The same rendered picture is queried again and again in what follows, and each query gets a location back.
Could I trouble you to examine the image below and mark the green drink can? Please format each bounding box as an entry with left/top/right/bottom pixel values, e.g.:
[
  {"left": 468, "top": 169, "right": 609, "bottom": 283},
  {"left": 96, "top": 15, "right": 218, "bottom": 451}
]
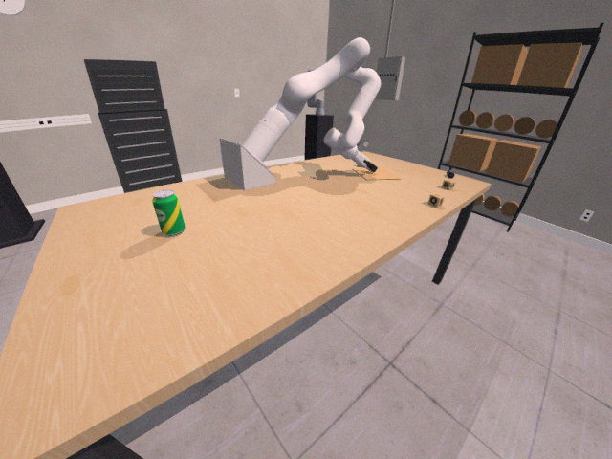
[{"left": 152, "top": 189, "right": 186, "bottom": 236}]

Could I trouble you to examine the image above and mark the tan mat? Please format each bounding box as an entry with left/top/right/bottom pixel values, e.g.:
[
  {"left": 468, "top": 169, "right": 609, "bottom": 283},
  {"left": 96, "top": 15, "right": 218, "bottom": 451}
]
[{"left": 352, "top": 168, "right": 401, "bottom": 180}]

